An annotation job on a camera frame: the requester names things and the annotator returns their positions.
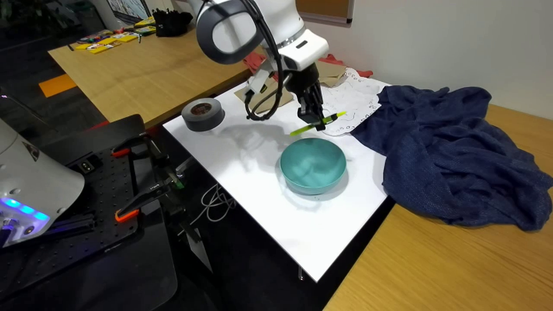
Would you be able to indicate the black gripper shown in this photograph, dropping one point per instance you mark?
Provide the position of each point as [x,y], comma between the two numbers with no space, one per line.
[305,86]

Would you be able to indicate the yellow pen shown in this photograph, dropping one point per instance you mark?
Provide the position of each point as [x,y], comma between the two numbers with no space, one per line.
[333,116]

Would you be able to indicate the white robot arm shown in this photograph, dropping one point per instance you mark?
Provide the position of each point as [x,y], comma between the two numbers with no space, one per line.
[269,22]

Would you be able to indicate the teal blue bowl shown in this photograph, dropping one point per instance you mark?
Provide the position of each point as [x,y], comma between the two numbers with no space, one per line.
[312,164]

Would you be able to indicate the white lace doily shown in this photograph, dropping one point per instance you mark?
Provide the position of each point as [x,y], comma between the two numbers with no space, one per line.
[356,97]

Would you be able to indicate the red cloth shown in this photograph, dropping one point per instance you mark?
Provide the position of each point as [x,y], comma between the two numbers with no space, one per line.
[254,60]

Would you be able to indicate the white board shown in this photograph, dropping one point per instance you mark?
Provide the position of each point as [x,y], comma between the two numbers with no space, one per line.
[259,200]

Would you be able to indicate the navy blue cloth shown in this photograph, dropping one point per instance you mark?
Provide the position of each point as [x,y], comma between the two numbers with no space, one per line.
[454,155]

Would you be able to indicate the long wooden table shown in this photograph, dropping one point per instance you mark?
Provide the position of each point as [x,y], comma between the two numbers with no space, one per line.
[148,74]

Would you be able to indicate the black basket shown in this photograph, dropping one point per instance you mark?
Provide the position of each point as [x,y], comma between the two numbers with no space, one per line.
[171,22]

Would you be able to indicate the yellow marker pack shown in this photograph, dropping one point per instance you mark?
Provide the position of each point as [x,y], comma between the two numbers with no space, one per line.
[108,41]

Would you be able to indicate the light wooden table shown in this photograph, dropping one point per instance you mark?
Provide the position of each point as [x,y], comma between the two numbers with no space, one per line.
[459,269]

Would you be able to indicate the black mounting table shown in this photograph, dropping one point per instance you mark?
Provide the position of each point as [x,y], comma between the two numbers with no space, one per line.
[86,259]

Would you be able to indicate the white device with blue lights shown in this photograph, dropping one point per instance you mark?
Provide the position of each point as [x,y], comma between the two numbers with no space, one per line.
[27,183]

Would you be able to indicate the grey duct tape roll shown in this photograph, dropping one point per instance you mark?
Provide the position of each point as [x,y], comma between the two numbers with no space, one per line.
[202,114]

